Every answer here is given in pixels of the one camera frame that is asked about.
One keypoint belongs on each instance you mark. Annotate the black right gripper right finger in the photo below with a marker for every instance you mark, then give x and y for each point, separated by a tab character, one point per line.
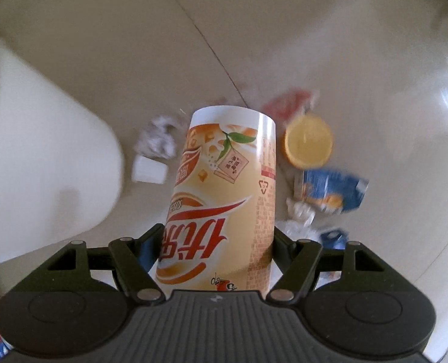
297	261

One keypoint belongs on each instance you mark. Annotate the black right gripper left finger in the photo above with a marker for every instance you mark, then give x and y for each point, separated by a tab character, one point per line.
133	258

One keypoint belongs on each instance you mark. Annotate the milk tea paper cup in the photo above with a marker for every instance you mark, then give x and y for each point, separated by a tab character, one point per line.
220	223

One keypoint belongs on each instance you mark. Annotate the white plastic waste bin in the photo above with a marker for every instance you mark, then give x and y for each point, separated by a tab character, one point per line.
61	166

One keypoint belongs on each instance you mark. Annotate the small blue white carton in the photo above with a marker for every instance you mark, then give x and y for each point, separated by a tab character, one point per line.
336	239

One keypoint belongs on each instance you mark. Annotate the crumpled silver wrapper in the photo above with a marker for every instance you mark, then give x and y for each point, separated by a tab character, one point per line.
300	212

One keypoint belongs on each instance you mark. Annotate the blue snack wrapper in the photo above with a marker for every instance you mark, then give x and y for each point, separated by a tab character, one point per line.
333	191

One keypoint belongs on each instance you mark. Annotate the white folded tissue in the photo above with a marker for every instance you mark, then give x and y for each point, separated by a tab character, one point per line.
146	170

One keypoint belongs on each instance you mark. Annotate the orange slice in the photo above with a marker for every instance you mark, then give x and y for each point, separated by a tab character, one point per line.
308	142

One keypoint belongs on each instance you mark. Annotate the crumpled white paper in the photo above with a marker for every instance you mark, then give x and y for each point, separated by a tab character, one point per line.
156	139

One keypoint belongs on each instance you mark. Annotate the red snack wrapper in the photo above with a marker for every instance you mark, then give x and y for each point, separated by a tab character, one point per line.
293	103

